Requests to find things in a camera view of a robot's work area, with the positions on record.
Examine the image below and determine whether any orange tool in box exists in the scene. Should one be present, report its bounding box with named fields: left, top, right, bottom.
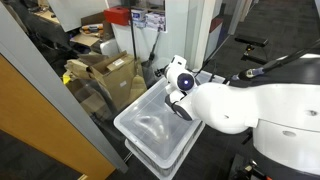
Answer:
left=80, top=23, right=104, bottom=35

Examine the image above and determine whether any white plastic crate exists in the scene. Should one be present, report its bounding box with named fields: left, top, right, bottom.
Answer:
left=124, top=121, right=206, bottom=180

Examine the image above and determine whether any black office chair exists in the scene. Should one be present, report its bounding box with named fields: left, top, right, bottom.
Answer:
left=28, top=19, right=83, bottom=73

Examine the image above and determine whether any low cardboard box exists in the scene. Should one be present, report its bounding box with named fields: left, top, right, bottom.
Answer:
left=65, top=78, right=114, bottom=122

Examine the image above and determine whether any small yellow item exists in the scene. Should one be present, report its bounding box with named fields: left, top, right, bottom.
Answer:
left=62, top=73, right=72, bottom=85

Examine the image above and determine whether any black dustpan with handle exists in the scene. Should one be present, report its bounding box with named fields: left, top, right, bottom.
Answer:
left=141, top=31, right=162, bottom=88

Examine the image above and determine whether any wooden desk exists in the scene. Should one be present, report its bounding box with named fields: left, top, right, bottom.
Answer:
left=33, top=8, right=62, bottom=26

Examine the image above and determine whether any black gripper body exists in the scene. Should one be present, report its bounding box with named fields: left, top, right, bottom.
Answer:
left=154, top=66, right=168, bottom=78

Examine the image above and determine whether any thick cable with metal connector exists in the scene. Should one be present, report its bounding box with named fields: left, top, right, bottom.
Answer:
left=229, top=38, right=320, bottom=83

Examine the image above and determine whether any large clear plastic bin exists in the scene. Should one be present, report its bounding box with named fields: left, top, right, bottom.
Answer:
left=113, top=78, right=204, bottom=169

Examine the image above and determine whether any large open cardboard box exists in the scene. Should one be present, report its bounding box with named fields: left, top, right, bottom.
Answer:
left=88, top=50, right=141, bottom=112

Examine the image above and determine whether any broom with black stick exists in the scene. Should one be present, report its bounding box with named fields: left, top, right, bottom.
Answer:
left=128, top=0, right=148, bottom=103

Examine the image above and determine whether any small clear plastic bin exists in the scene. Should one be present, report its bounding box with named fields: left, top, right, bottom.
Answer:
left=194, top=69, right=228, bottom=84

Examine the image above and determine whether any black bar camera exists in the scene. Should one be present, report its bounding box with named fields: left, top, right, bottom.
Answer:
left=234, top=34, right=269, bottom=48

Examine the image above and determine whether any white plastic container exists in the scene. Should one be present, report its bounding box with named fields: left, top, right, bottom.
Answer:
left=99, top=37, right=120, bottom=58

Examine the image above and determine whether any white box with blue print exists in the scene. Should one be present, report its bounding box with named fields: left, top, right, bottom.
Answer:
left=130, top=8, right=148, bottom=29

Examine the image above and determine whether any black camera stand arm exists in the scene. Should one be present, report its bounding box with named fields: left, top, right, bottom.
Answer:
left=240, top=44, right=268, bottom=66

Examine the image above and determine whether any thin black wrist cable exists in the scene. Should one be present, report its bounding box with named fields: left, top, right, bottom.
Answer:
left=194, top=59, right=218, bottom=79

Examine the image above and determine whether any flattened cardboard piece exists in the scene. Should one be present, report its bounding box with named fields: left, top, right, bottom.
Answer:
left=64, top=53, right=101, bottom=81

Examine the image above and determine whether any red box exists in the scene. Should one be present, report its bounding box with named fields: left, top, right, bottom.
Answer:
left=103, top=5, right=132, bottom=27

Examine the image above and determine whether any wide white printed box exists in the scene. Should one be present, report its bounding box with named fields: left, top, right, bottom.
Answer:
left=145, top=11, right=167, bottom=33

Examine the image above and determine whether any red white blue panel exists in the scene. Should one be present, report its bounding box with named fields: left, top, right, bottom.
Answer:
left=206, top=0, right=234, bottom=61

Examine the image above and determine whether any grey metal door frame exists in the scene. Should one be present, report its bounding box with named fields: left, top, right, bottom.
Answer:
left=0, top=3, right=129, bottom=174

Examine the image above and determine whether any open cardboard box with flap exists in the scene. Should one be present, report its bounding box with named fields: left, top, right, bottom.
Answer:
left=69, top=11, right=115, bottom=48

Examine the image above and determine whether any white board panel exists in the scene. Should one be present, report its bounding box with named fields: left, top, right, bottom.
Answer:
left=46, top=0, right=110, bottom=33

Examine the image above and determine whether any orange wooden door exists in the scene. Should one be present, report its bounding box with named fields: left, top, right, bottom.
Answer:
left=0, top=54, right=116, bottom=180

